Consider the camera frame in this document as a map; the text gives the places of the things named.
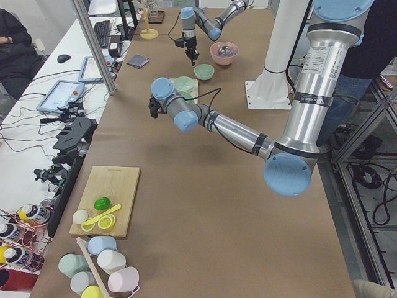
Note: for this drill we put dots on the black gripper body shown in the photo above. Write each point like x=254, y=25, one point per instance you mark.
x=152, y=107
x=190, y=43

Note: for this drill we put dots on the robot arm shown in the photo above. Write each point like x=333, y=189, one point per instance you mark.
x=307, y=48
x=193, y=17

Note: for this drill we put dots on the pink bowl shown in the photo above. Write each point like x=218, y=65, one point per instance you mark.
x=222, y=61

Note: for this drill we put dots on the clear ice cubes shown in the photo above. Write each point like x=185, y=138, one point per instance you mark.
x=235, y=50

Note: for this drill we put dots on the green bowl on tray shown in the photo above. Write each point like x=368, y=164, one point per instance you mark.
x=187, y=97

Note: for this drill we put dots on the cream rectangular serving tray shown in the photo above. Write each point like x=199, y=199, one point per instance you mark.
x=194, y=91

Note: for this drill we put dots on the wooden mug tree stand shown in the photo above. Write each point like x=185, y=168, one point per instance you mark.
x=147, y=33

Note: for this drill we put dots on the grey folded cloth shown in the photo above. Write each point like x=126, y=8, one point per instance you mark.
x=138, y=61

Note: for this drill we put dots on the black framed tray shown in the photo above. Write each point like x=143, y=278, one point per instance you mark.
x=156, y=17

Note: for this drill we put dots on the teach pendant tablet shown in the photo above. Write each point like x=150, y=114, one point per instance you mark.
x=89, y=72
x=60, y=95

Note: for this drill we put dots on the wooden cutting board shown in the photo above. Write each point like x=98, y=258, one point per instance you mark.
x=107, y=187

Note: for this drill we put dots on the black tool holder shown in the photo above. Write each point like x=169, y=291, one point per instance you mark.
x=69, y=138

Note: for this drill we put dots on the black keyboard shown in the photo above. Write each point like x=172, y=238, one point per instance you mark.
x=102, y=32

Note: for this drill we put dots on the black computer mouse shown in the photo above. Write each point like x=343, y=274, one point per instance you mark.
x=63, y=58

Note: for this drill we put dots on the yellow plastic knife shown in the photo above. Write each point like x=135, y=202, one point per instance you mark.
x=96, y=218

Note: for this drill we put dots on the green lime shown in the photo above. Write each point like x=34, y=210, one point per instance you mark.
x=102, y=203

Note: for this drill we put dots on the lemon slice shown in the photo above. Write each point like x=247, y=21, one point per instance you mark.
x=106, y=222
x=88, y=228

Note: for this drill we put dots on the white garlic bulb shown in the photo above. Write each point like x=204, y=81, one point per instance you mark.
x=80, y=216

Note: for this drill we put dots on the seated person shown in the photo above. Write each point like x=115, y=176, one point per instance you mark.
x=19, y=60

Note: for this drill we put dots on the blue mug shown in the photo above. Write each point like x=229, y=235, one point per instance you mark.
x=97, y=244

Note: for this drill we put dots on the wooden stick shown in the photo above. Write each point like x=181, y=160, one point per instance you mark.
x=82, y=244

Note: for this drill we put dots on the white mug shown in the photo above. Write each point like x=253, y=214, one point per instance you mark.
x=111, y=261

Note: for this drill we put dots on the pink mug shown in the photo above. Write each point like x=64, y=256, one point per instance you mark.
x=124, y=280

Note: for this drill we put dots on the green mug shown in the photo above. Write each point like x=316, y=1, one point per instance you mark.
x=71, y=264

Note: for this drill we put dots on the grey mug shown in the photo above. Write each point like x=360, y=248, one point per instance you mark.
x=80, y=281

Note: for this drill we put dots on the yellow mug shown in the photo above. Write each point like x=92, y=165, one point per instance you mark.
x=92, y=291

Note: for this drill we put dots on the aluminium frame post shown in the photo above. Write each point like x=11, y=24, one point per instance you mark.
x=91, y=39

